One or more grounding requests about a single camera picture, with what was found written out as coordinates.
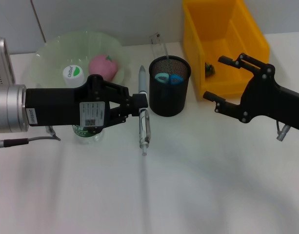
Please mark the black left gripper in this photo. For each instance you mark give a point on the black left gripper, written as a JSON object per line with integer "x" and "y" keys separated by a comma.
{"x": 56, "y": 107}

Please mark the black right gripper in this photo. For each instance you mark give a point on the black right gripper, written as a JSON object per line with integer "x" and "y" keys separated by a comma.
{"x": 266, "y": 97}

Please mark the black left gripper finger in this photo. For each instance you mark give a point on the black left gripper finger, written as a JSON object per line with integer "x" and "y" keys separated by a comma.
{"x": 138, "y": 110}
{"x": 139, "y": 100}

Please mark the silver white pen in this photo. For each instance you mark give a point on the silver white pen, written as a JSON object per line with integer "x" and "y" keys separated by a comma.
{"x": 144, "y": 131}

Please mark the green plastic wrapper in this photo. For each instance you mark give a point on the green plastic wrapper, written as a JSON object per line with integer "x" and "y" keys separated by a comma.
{"x": 209, "y": 69}

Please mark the clear water bottle green label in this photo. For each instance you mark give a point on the clear water bottle green label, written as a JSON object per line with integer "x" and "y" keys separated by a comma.
{"x": 73, "y": 73}

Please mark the blue scissors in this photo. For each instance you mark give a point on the blue scissors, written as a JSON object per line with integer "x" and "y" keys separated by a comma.
{"x": 173, "y": 80}

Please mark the pink peach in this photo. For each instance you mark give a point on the pink peach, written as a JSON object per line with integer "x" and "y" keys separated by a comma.
{"x": 101, "y": 67}

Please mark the clear plastic ruler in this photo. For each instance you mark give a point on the clear plastic ruler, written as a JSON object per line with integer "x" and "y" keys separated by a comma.
{"x": 157, "y": 46}

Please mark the black mesh pen holder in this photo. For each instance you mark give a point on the black mesh pen holder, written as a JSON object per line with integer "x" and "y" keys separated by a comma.
{"x": 167, "y": 100}

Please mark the translucent green fruit plate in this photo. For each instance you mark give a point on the translucent green fruit plate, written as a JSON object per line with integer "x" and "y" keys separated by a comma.
{"x": 54, "y": 51}

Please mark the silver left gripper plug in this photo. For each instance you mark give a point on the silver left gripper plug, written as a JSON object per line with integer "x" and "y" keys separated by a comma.
{"x": 50, "y": 129}

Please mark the yellow plastic bin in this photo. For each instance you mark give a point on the yellow plastic bin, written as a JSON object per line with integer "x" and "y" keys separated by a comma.
{"x": 237, "y": 36}

